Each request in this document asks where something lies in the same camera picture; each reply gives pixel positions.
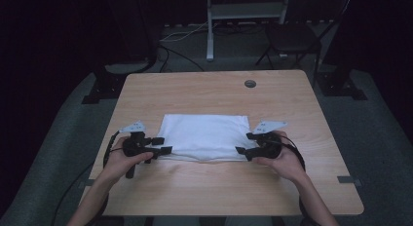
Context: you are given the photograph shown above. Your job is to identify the white floor cable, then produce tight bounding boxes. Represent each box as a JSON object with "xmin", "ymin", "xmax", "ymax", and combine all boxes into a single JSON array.
[{"xmin": 159, "ymin": 20, "xmax": 219, "ymax": 44}]

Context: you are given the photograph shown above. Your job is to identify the right hand-held gripper cable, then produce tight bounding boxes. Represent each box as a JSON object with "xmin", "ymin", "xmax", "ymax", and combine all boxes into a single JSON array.
[{"xmin": 279, "ymin": 134, "xmax": 307, "ymax": 172}]

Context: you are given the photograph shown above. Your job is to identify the thin black floor cable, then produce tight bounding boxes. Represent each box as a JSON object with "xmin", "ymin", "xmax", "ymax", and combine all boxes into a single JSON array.
[{"xmin": 50, "ymin": 162, "xmax": 95, "ymax": 226}]

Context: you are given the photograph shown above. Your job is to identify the person's left hand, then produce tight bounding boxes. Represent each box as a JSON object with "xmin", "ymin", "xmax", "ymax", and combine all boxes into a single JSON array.
[{"xmin": 103, "ymin": 136, "xmax": 154, "ymax": 183}]

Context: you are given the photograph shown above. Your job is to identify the person's grey trousers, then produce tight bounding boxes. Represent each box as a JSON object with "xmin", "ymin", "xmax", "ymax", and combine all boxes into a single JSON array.
[{"xmin": 151, "ymin": 215, "xmax": 275, "ymax": 226}]

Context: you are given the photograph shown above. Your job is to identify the white metal stand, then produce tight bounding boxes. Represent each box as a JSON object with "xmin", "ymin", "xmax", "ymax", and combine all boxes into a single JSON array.
[{"xmin": 206, "ymin": 0, "xmax": 291, "ymax": 62}]

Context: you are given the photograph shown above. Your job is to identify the black folding chair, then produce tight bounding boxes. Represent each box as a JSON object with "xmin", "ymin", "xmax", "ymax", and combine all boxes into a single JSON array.
[{"xmin": 254, "ymin": 0, "xmax": 355, "ymax": 88}]

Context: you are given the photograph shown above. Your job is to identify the white printed tank top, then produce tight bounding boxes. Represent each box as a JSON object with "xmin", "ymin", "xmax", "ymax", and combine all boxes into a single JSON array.
[{"xmin": 156, "ymin": 113, "xmax": 259, "ymax": 163}]

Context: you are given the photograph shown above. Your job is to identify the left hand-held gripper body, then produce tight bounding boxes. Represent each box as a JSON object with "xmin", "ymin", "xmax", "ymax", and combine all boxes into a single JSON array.
[{"xmin": 118, "ymin": 120, "xmax": 155, "ymax": 179}]

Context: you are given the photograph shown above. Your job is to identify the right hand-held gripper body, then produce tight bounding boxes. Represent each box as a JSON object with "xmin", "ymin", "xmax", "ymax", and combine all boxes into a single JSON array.
[{"xmin": 249, "ymin": 120, "xmax": 288, "ymax": 161}]

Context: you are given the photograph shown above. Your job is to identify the person's right hand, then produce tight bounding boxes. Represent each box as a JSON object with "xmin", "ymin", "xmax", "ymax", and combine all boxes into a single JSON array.
[{"xmin": 252, "ymin": 131, "xmax": 308, "ymax": 185}]

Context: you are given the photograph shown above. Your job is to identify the black stand base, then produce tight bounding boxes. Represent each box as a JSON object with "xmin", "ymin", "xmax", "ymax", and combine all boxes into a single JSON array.
[
  {"xmin": 81, "ymin": 61, "xmax": 157, "ymax": 105},
  {"xmin": 316, "ymin": 69, "xmax": 368, "ymax": 101}
]

